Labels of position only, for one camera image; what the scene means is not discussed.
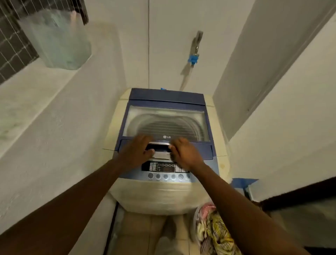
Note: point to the colourful clothes pile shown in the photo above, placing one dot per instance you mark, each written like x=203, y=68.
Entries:
x=215, y=231

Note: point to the person's left thumb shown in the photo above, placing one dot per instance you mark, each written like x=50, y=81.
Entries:
x=150, y=153

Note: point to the white laundry basket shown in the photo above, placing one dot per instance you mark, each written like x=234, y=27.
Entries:
x=194, y=223

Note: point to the translucent plastic bag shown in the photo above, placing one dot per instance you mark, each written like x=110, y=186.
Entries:
x=56, y=39

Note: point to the metal wall tap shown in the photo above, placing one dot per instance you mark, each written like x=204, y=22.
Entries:
x=195, y=48

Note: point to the person's left hand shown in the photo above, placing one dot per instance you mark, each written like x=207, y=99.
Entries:
x=132, y=156

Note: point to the blue plastic object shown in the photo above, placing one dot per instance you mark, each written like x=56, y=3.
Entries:
x=242, y=183

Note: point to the white top-load washing machine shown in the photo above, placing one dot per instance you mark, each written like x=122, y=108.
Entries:
x=160, y=194

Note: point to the person's foot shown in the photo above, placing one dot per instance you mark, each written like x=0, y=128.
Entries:
x=168, y=241

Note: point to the person's left forearm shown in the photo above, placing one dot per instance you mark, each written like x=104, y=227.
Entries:
x=63, y=210

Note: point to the person's right thumb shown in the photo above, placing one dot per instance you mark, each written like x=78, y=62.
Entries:
x=172, y=151

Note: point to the person's right forearm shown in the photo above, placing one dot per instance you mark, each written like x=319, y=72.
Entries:
x=241, y=212

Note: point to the blue washing machine lid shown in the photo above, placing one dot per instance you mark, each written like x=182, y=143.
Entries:
x=168, y=123

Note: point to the person's right hand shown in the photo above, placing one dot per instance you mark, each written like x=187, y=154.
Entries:
x=187, y=156

